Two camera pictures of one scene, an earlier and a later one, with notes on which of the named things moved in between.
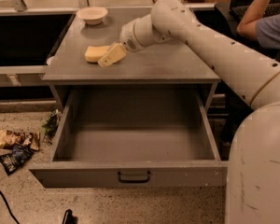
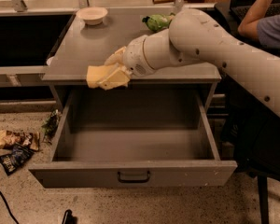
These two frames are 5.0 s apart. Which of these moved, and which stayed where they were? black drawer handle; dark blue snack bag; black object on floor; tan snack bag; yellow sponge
Moved: yellow sponge
Stayed: black drawer handle; tan snack bag; black object on floor; dark blue snack bag
